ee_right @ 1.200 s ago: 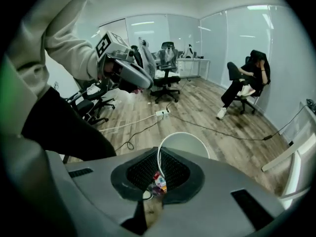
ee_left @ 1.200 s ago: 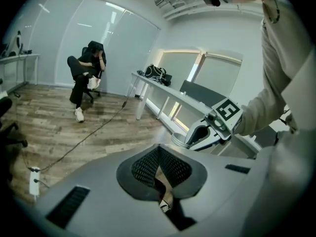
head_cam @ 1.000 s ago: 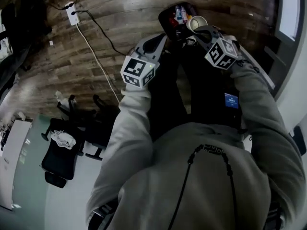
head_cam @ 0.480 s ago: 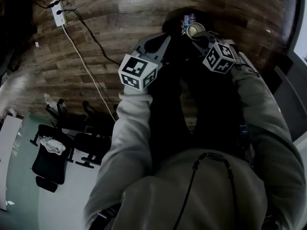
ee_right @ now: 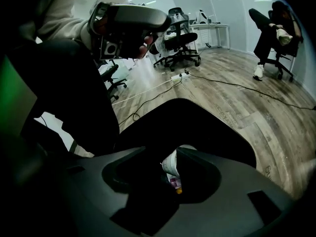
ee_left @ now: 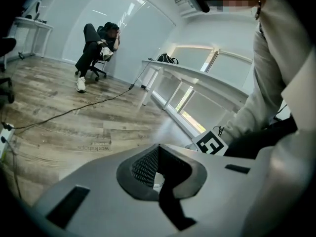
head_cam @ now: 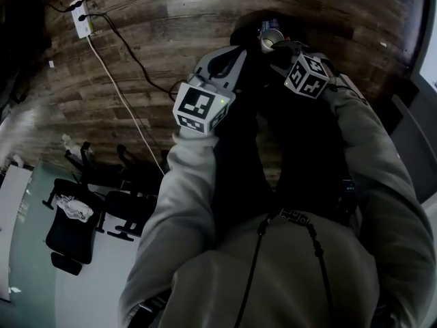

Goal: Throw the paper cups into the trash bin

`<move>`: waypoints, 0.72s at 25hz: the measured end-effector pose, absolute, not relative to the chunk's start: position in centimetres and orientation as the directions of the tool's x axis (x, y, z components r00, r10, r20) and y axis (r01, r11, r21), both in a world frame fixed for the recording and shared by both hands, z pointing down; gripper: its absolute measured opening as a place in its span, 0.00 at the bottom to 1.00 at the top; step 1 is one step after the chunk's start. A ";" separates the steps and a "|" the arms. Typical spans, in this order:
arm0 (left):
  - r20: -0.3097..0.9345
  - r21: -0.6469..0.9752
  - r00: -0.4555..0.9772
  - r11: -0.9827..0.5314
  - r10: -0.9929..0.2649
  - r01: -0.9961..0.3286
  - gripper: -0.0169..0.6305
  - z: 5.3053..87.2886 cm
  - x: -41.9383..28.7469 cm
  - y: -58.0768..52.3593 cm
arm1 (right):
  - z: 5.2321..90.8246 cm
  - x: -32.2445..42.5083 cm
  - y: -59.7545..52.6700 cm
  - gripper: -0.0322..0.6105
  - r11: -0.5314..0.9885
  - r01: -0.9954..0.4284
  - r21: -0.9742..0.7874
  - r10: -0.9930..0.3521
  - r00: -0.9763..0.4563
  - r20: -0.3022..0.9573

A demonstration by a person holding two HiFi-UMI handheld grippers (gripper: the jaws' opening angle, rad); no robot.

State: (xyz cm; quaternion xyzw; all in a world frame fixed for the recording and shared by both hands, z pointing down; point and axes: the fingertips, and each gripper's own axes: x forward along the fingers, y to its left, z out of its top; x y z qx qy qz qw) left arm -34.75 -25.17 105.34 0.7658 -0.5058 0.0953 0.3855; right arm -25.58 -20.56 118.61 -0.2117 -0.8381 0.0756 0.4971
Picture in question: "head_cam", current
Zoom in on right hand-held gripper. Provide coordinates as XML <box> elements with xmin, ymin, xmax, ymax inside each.
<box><xmin>270</xmin><ymin>40</ymin><xmax>338</xmax><ymax>100</ymax></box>

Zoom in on person's black trousers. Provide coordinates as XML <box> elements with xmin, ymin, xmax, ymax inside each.
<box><xmin>211</xmin><ymin>46</ymin><xmax>358</xmax><ymax>225</ymax></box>

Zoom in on white floor cable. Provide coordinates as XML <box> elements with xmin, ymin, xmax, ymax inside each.
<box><xmin>87</xmin><ymin>35</ymin><xmax>167</xmax><ymax>176</ymax></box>

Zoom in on white crumpled cloth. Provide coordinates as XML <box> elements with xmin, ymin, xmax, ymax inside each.
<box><xmin>56</xmin><ymin>195</ymin><xmax>94</xmax><ymax>223</ymax></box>

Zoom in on person's left forearm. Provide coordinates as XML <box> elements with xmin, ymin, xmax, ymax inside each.
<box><xmin>150</xmin><ymin>128</ymin><xmax>223</xmax><ymax>238</ymax></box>

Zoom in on black floor cable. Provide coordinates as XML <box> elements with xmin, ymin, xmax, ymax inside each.
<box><xmin>44</xmin><ymin>0</ymin><xmax>178</xmax><ymax>102</ymax></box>

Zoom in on black bead necklace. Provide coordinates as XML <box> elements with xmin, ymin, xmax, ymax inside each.
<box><xmin>234</xmin><ymin>207</ymin><xmax>337</xmax><ymax>328</ymax></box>

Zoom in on white crumpled paper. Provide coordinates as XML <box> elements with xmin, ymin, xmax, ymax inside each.
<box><xmin>61</xmin><ymin>133</ymin><xmax>80</xmax><ymax>154</ymax></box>

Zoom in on person's right forearm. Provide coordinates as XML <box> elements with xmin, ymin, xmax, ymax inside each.
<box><xmin>322</xmin><ymin>75</ymin><xmax>431</xmax><ymax>218</ymax></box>

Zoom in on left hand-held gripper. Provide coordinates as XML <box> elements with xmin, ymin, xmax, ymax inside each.
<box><xmin>172</xmin><ymin>44</ymin><xmax>249</xmax><ymax>137</ymax></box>

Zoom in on black waste bin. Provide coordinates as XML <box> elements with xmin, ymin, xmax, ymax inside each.
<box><xmin>229</xmin><ymin>9</ymin><xmax>310</xmax><ymax>70</ymax></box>

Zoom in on operator in beige sweater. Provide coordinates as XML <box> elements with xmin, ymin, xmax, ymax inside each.
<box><xmin>117</xmin><ymin>210</ymin><xmax>437</xmax><ymax>328</ymax></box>

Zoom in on black mesh office chair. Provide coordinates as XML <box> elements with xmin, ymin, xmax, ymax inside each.
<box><xmin>42</xmin><ymin>178</ymin><xmax>104</xmax><ymax>277</ymax></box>

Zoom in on white power strip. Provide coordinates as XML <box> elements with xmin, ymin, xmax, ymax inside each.
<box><xmin>70</xmin><ymin>0</ymin><xmax>95</xmax><ymax>40</ymax></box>

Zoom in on black strap buckle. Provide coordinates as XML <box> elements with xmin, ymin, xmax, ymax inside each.
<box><xmin>138</xmin><ymin>295</ymin><xmax>165</xmax><ymax>316</ymax></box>

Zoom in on white paper cup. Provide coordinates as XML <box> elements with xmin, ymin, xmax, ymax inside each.
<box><xmin>259</xmin><ymin>28</ymin><xmax>285</xmax><ymax>54</ymax></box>

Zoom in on black swivel chair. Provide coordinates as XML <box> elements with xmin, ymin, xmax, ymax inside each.
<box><xmin>102</xmin><ymin>143</ymin><xmax>168</xmax><ymax>242</ymax></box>

